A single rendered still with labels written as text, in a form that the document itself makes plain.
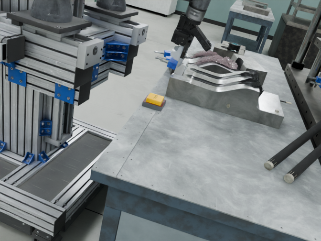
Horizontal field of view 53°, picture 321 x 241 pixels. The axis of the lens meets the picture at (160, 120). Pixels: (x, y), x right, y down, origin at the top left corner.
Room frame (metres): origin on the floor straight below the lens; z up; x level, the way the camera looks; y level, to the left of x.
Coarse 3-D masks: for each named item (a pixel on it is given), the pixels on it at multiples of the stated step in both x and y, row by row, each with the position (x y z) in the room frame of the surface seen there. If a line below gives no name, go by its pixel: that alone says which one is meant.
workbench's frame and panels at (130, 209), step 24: (120, 192) 0.71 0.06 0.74; (144, 192) 0.68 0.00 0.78; (120, 216) 0.71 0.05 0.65; (144, 216) 0.70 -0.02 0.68; (168, 216) 0.69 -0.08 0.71; (192, 216) 0.68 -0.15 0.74; (216, 216) 0.66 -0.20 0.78; (120, 240) 0.71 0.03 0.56; (144, 240) 0.70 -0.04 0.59; (168, 240) 0.69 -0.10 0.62; (192, 240) 0.68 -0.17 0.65; (216, 240) 0.67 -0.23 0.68; (240, 240) 0.66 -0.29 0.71; (264, 240) 0.66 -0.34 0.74; (288, 240) 0.63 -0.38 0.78
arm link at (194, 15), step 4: (188, 8) 1.33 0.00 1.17; (192, 8) 1.32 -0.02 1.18; (188, 12) 1.32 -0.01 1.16; (192, 12) 1.32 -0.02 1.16; (196, 12) 1.31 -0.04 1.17; (200, 12) 1.31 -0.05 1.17; (204, 12) 1.33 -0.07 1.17; (188, 16) 1.32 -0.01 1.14; (192, 16) 1.31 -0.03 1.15; (196, 16) 1.31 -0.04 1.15; (200, 16) 1.32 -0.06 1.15; (196, 20) 1.32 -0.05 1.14; (200, 20) 1.33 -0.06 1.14
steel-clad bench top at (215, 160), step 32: (288, 96) 1.72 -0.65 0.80; (128, 128) 0.96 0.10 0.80; (160, 128) 1.01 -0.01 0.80; (192, 128) 1.07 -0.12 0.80; (224, 128) 1.13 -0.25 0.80; (256, 128) 1.20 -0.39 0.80; (288, 128) 1.28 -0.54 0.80; (128, 160) 0.78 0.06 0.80; (160, 160) 0.82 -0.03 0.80; (192, 160) 0.86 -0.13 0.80; (224, 160) 0.90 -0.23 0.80; (256, 160) 0.95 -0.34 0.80; (288, 160) 1.00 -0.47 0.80; (160, 192) 0.67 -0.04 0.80; (192, 192) 0.70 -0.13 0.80; (224, 192) 0.73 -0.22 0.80; (256, 192) 0.77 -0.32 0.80; (288, 192) 0.81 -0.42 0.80; (320, 192) 0.85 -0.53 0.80; (288, 224) 0.67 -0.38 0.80; (320, 224) 0.70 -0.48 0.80
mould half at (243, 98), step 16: (176, 80) 1.31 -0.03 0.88; (192, 80) 1.34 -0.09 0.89; (208, 80) 1.40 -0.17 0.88; (224, 80) 1.43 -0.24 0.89; (176, 96) 1.30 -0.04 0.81; (192, 96) 1.30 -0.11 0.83; (208, 96) 1.29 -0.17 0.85; (224, 96) 1.28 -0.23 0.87; (240, 96) 1.27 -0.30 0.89; (256, 96) 1.27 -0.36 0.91; (272, 96) 1.47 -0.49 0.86; (224, 112) 1.28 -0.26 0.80; (240, 112) 1.27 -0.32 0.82; (256, 112) 1.26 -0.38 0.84; (272, 112) 1.26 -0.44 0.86
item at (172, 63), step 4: (164, 60) 1.39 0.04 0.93; (168, 60) 1.39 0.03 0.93; (172, 60) 1.39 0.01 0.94; (176, 60) 1.40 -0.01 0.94; (184, 60) 1.40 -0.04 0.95; (168, 64) 1.37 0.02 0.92; (172, 64) 1.37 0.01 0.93; (176, 64) 1.37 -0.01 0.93; (184, 64) 1.36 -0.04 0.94; (172, 68) 1.37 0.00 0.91; (176, 68) 1.36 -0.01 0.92; (180, 68) 1.36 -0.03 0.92; (184, 68) 1.38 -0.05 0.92; (176, 72) 1.36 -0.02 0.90; (180, 72) 1.36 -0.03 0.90
